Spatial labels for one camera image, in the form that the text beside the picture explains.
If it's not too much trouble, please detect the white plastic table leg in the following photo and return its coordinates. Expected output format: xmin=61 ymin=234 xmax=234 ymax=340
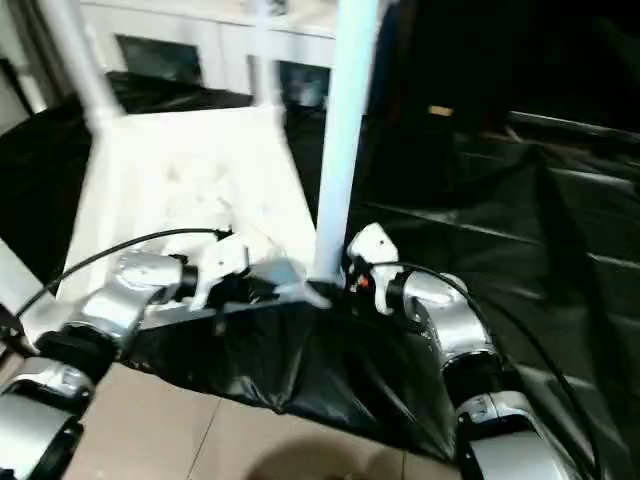
xmin=42 ymin=0 xmax=124 ymax=131
xmin=309 ymin=0 xmax=391 ymax=286
xmin=249 ymin=0 xmax=286 ymax=114
xmin=0 ymin=239 xmax=56 ymax=321

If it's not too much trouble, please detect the grey curtain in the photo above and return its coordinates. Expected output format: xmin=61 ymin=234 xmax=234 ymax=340
xmin=19 ymin=0 xmax=66 ymax=106

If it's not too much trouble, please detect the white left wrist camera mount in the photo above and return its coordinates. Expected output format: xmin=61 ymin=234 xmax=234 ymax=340
xmin=187 ymin=234 xmax=251 ymax=311

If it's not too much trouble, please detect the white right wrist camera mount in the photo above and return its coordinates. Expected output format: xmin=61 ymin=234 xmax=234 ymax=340
xmin=347 ymin=222 xmax=401 ymax=316

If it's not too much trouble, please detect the long black rod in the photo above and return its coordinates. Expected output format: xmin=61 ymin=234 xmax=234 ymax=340
xmin=507 ymin=110 xmax=640 ymax=139

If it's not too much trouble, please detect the black tripod stand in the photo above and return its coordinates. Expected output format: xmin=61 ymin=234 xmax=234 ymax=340
xmin=0 ymin=299 xmax=31 ymax=356

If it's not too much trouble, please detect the white cabinet with glass doors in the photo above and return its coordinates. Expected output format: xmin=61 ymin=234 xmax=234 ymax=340
xmin=79 ymin=0 xmax=336 ymax=109

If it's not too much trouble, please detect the black work mat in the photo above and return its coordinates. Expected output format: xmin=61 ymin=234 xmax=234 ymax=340
xmin=0 ymin=69 xmax=640 ymax=471

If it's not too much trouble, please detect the white plastic stool seat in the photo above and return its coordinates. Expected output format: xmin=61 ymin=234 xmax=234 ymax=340
xmin=24 ymin=104 xmax=331 ymax=326

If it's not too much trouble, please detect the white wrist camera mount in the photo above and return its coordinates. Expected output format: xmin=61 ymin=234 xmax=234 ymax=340
xmin=187 ymin=234 xmax=251 ymax=311
xmin=347 ymin=222 xmax=401 ymax=316

